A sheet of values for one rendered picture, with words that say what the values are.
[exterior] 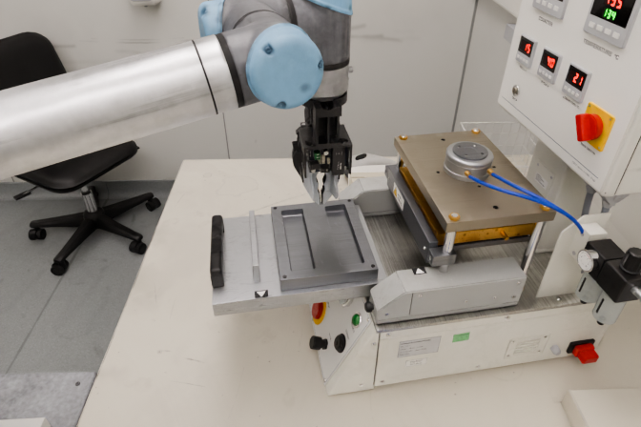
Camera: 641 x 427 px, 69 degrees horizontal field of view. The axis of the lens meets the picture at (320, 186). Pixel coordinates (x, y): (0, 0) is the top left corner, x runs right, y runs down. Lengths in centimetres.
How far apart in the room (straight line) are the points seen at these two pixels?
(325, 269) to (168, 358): 39
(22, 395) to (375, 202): 76
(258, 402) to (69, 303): 150
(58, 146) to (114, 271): 192
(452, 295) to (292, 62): 50
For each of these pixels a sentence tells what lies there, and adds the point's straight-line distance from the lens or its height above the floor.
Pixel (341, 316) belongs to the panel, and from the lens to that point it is 91.
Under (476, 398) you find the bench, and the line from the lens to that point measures 97.
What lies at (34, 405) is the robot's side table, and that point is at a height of 75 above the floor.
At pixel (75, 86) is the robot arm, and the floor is 139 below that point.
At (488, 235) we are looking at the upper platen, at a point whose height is 104.
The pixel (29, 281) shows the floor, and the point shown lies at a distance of 250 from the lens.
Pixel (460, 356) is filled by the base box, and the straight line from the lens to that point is 93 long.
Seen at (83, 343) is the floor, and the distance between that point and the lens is 214.
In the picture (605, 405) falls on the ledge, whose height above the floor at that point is 79.
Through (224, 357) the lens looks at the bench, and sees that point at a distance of 99.
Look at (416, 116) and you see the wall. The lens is 248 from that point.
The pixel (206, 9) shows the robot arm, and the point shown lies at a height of 141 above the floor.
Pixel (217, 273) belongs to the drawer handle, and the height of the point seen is 100.
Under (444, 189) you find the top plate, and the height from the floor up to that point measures 111.
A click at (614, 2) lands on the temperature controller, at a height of 140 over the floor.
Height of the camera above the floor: 155
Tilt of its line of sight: 35 degrees down
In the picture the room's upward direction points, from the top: straight up
